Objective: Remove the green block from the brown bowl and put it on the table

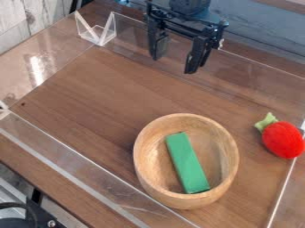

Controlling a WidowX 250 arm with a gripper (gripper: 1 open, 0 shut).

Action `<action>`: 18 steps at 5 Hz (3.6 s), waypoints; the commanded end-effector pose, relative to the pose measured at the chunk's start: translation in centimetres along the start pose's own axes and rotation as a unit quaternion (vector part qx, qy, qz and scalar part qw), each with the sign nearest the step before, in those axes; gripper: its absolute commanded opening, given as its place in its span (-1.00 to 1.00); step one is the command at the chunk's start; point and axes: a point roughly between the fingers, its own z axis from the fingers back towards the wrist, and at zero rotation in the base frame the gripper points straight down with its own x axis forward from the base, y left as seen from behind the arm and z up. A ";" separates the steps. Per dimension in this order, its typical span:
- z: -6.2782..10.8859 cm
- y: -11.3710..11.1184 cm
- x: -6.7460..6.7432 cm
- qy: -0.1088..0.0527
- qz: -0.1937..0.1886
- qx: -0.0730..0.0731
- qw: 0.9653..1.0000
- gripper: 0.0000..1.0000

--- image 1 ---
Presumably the brown wooden bowl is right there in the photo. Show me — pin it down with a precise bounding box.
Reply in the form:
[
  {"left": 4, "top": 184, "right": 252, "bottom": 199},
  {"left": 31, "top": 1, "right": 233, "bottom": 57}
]
[{"left": 134, "top": 113, "right": 240, "bottom": 209}]

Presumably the black cable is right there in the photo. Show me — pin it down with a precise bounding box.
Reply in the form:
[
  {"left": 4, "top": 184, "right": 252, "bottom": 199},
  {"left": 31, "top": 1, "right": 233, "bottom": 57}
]
[{"left": 0, "top": 202, "right": 39, "bottom": 228}]

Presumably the red plush strawberry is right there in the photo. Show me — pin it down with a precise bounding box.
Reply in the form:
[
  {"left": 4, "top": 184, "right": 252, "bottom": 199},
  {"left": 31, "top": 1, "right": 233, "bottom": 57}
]
[{"left": 254, "top": 112, "right": 305, "bottom": 159}]

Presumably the clear acrylic front wall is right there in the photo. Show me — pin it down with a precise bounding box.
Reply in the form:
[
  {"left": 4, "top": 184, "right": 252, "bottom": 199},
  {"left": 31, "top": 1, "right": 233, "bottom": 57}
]
[{"left": 0, "top": 111, "right": 200, "bottom": 228}]

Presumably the black clamp with screw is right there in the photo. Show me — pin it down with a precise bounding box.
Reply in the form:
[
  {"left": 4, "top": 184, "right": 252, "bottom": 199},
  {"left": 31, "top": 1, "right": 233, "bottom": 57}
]
[{"left": 27, "top": 189, "right": 67, "bottom": 228}]

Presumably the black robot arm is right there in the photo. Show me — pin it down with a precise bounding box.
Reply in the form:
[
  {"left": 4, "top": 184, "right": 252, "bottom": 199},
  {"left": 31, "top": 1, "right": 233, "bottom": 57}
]
[{"left": 146, "top": 0, "right": 229, "bottom": 74}]

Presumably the clear acrylic corner bracket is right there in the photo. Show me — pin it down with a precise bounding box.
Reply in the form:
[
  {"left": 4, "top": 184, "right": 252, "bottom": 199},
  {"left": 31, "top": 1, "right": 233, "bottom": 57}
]
[{"left": 74, "top": 12, "right": 117, "bottom": 46}]

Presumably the green rectangular block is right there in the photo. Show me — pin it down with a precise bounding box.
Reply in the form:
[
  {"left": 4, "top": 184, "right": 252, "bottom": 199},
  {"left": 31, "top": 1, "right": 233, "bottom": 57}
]
[{"left": 166, "top": 132, "right": 210, "bottom": 194}]

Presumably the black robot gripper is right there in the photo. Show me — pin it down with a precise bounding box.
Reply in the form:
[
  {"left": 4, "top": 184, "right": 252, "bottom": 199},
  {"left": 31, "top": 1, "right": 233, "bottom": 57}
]
[{"left": 146, "top": 0, "right": 229, "bottom": 74}]

